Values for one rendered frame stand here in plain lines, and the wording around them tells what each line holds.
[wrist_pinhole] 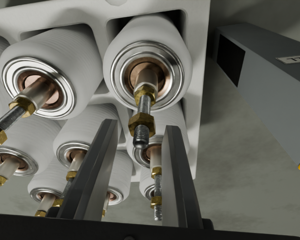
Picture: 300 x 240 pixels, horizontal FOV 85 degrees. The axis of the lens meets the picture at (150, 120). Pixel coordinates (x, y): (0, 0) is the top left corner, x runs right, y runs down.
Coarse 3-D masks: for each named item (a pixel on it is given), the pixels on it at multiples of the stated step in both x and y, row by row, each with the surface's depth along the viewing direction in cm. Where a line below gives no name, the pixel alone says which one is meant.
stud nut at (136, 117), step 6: (138, 114) 11; (144, 114) 11; (132, 120) 11; (138, 120) 10; (144, 120) 10; (150, 120) 11; (132, 126) 11; (150, 126) 11; (132, 132) 11; (150, 132) 11
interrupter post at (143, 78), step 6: (144, 72) 16; (150, 72) 16; (138, 78) 15; (144, 78) 15; (150, 78) 15; (156, 78) 16; (138, 84) 14; (144, 84) 14; (150, 84) 14; (156, 84) 15; (156, 90) 14; (156, 96) 15
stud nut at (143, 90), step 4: (140, 88) 14; (144, 88) 13; (148, 88) 14; (136, 92) 14; (140, 92) 13; (144, 92) 13; (148, 92) 13; (152, 92) 13; (136, 96) 14; (152, 96) 14; (136, 100) 14; (152, 100) 14; (136, 104) 14; (152, 104) 14
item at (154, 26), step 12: (156, 12) 23; (132, 24) 17; (144, 24) 15; (156, 24) 16; (168, 24) 18; (120, 36) 15; (132, 36) 15; (144, 36) 14; (156, 36) 14; (168, 36) 15; (180, 36) 19; (108, 48) 16; (120, 48) 15; (180, 48) 15; (108, 60) 16; (180, 60) 16; (108, 72) 17; (192, 72) 17; (108, 84) 18; (180, 96) 18; (132, 108) 19
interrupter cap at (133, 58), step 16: (128, 48) 15; (144, 48) 15; (160, 48) 15; (112, 64) 16; (128, 64) 16; (144, 64) 16; (160, 64) 16; (176, 64) 16; (112, 80) 17; (128, 80) 17; (160, 80) 17; (176, 80) 17; (128, 96) 18; (160, 96) 18; (176, 96) 18
